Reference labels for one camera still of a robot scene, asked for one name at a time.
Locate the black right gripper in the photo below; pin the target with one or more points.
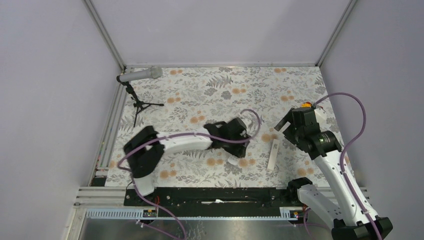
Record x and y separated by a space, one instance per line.
287 131

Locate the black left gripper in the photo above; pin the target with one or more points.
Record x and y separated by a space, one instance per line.
239 151

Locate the white air conditioner remote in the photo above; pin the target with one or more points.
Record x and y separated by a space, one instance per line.
233 161

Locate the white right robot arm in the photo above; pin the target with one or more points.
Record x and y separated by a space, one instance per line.
352 217

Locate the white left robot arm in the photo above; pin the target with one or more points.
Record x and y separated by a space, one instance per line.
144 151

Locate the long white rectangular remote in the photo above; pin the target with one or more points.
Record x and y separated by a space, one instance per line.
273 155

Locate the yellow toy car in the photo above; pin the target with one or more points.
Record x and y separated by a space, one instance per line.
307 105

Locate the floral patterned table mat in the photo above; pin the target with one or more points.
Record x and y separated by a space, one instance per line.
193 97

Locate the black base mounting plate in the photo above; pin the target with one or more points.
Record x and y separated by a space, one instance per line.
196 197

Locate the grey microphone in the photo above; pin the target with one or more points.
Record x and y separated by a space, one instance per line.
153 72

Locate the slotted cable duct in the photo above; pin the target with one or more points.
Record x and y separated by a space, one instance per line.
208 212

